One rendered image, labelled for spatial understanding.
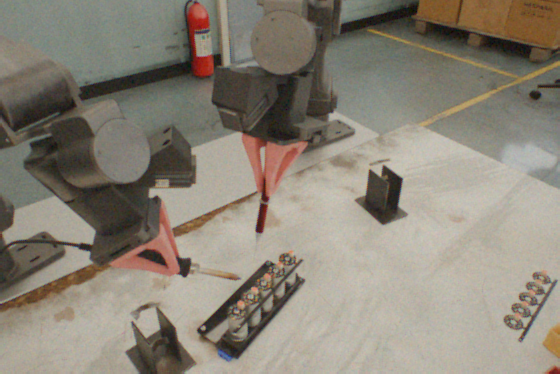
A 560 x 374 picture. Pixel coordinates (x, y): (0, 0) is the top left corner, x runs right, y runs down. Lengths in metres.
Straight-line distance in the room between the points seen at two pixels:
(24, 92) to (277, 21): 0.23
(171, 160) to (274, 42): 0.15
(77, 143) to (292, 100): 0.21
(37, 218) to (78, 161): 0.52
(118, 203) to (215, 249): 0.33
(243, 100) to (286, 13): 0.09
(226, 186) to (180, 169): 0.45
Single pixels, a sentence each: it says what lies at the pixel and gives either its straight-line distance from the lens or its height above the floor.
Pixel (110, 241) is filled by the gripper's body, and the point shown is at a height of 0.96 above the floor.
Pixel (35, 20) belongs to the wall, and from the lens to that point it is 3.09.
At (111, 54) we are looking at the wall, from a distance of 3.25.
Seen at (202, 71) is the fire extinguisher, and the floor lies 0.06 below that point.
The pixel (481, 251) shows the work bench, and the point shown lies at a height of 0.75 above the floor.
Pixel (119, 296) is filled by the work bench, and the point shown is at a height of 0.75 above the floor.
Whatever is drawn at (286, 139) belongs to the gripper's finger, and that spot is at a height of 1.03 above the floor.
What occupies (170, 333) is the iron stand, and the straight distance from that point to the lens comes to 0.63.
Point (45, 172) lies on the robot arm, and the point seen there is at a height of 1.04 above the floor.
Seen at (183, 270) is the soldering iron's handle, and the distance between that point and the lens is 0.58.
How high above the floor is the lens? 1.28
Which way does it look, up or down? 33 degrees down
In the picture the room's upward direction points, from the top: straight up
